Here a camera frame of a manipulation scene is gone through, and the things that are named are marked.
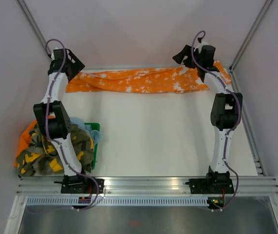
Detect green plastic bin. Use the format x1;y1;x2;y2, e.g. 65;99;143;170
85;122;100;170

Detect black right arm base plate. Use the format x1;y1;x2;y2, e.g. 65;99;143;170
185;178;234;195

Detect camouflage trousers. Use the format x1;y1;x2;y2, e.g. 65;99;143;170
14;118;101;177

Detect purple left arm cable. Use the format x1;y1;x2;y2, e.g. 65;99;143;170
26;39;98;215

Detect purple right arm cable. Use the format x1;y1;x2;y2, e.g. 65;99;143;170
191;30;242;212

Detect aluminium mounting rail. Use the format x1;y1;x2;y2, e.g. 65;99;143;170
16;176;278;196

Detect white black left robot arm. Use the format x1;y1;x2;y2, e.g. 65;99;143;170
33;49;89;194

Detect white slotted cable duct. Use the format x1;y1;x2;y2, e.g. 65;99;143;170
27;196;208;206

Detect left aluminium frame post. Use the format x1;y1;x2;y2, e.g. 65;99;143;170
15;0;52;68

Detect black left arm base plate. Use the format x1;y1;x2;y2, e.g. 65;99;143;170
60;175;105;194

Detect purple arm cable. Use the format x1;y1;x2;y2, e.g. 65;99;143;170
191;30;242;212
26;39;98;215

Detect orange white tie-dye trousers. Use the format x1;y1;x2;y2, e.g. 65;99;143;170
65;60;232;94

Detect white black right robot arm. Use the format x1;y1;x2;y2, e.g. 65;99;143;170
173;38;242;193

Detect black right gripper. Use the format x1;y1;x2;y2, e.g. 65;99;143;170
172;45;202;69

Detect right aluminium frame post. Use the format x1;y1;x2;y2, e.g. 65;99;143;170
228;0;275;71

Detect orange garment in pile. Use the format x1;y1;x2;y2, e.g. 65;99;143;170
14;120;58;176

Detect aluminium frame post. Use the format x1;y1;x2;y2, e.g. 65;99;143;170
228;0;275;71
15;0;52;68

